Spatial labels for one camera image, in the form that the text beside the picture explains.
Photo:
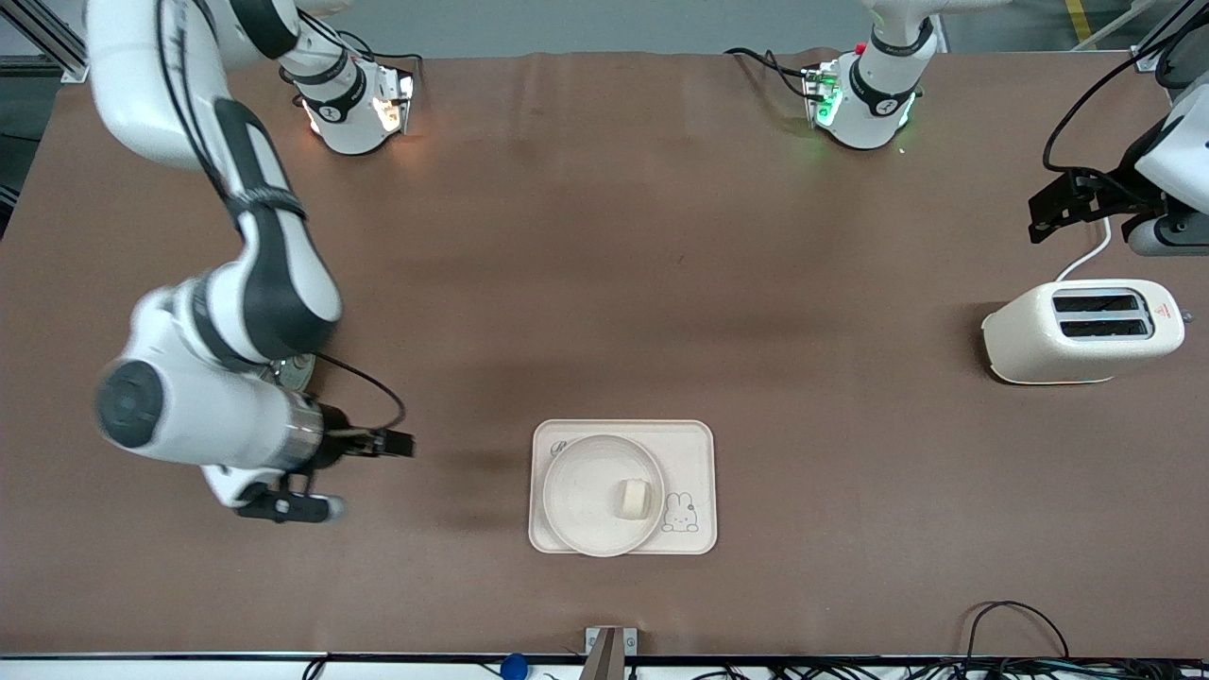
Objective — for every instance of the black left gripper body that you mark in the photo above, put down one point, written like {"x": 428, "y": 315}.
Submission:
{"x": 1117, "y": 191}

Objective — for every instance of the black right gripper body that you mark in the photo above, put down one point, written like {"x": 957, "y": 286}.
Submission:
{"x": 334, "y": 443}

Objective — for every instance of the round cream plate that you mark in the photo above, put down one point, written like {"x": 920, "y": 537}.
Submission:
{"x": 586, "y": 496}

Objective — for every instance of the small pale bun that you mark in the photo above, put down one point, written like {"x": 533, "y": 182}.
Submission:
{"x": 634, "y": 499}

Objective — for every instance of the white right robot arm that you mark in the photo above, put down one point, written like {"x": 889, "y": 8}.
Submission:
{"x": 189, "y": 416}

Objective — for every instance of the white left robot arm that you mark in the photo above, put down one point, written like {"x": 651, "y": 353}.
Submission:
{"x": 878, "y": 94}

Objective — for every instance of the cream rabbit print tray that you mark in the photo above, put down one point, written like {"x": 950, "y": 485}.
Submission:
{"x": 694, "y": 453}

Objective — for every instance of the steel electric cooking pot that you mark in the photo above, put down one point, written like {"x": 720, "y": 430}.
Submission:
{"x": 297, "y": 373}

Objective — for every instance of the cream two-slot toaster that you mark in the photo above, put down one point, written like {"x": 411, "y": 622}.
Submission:
{"x": 1058, "y": 354}

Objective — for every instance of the blue round knob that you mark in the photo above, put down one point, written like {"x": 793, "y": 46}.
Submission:
{"x": 513, "y": 668}

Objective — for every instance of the brown table cover sheet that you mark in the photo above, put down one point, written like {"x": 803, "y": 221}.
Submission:
{"x": 850, "y": 567}

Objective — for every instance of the aluminium frame profile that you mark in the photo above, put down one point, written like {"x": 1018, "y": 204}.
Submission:
{"x": 1157, "y": 42}
{"x": 52, "y": 47}

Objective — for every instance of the metal bracket with post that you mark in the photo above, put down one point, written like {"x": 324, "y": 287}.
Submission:
{"x": 609, "y": 652}

